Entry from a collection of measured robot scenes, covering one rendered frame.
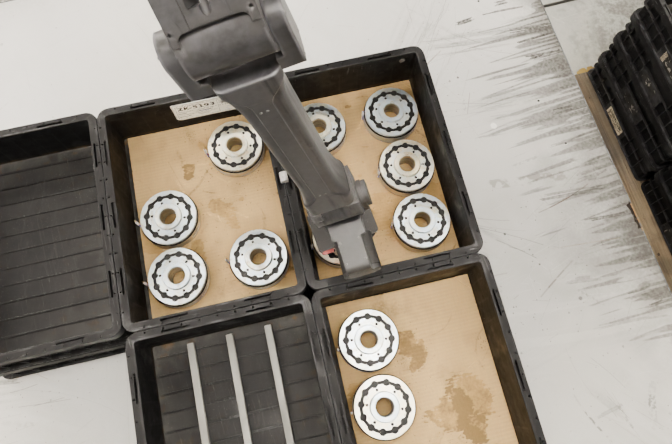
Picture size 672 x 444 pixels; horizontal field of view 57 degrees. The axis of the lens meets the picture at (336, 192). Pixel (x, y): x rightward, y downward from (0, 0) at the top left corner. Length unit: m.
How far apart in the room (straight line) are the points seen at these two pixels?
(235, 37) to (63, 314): 0.80
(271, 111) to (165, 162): 0.66
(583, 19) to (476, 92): 1.12
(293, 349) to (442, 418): 0.28
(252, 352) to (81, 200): 0.43
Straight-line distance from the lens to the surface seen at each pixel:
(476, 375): 1.13
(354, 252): 0.87
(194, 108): 1.18
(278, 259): 1.10
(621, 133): 2.10
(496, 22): 1.52
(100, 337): 1.07
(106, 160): 1.14
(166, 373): 1.14
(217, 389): 1.12
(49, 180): 1.28
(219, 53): 0.51
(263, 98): 0.56
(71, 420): 1.32
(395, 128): 1.18
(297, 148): 0.65
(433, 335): 1.12
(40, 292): 1.23
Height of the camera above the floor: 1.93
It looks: 72 degrees down
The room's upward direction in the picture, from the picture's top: straight up
